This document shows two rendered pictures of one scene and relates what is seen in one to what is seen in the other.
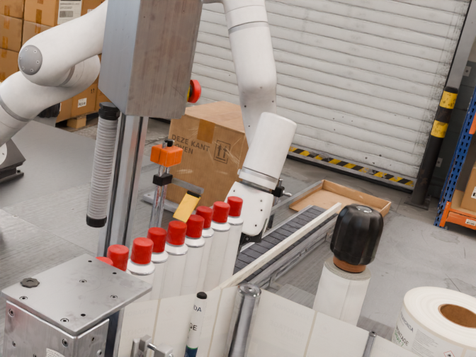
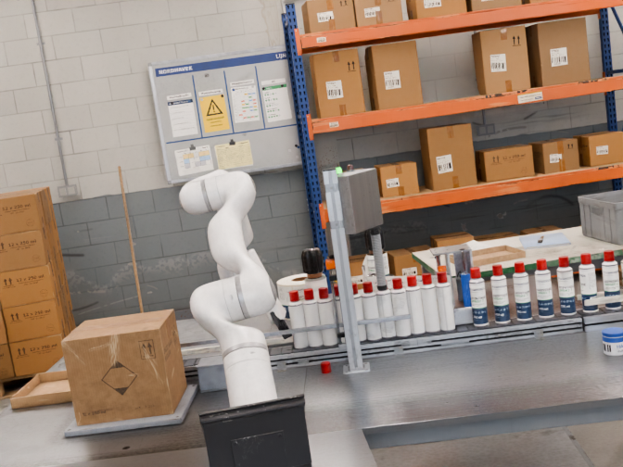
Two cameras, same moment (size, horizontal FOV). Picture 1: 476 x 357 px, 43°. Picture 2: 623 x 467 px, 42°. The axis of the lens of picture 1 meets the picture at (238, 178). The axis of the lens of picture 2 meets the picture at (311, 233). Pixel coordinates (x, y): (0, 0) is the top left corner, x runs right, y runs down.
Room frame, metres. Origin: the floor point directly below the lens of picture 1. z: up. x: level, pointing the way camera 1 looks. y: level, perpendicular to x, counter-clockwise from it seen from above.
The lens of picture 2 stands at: (2.11, 2.57, 1.70)
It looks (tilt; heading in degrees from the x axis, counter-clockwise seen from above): 9 degrees down; 248
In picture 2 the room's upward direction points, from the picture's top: 8 degrees counter-clockwise
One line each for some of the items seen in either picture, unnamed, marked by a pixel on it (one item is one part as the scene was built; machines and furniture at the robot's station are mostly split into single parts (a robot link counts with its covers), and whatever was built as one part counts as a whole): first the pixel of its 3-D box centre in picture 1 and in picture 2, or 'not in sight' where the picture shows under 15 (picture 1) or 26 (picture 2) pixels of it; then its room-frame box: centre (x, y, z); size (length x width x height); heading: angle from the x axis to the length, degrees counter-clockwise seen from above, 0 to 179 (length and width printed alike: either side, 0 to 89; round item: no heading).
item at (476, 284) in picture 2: not in sight; (477, 296); (0.60, 0.27, 0.98); 0.05 x 0.05 x 0.20
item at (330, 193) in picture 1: (341, 205); (66, 385); (1.94, -0.36, 0.85); 0.30 x 0.26 x 0.04; 155
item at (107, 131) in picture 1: (103, 166); (378, 258); (0.93, 0.22, 1.18); 0.04 x 0.04 x 0.21
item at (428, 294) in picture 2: not in sight; (429, 302); (0.74, 0.19, 0.98); 0.05 x 0.05 x 0.20
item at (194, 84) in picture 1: (190, 91); not in sight; (0.96, 0.10, 1.32); 0.04 x 0.03 x 0.04; 30
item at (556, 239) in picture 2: not in sight; (543, 240); (-0.70, -1.01, 0.81); 0.32 x 0.24 x 0.01; 58
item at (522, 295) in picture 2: not in sight; (522, 291); (0.46, 0.33, 0.98); 0.05 x 0.05 x 0.20
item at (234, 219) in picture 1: (227, 243); (298, 319); (1.16, 0.00, 0.98); 0.05 x 0.05 x 0.20
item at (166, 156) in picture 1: (168, 226); (337, 300); (1.05, 0.11, 1.05); 0.10 x 0.04 x 0.33; 65
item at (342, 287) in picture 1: (343, 284); (316, 286); (0.99, -0.22, 1.03); 0.09 x 0.09 x 0.30
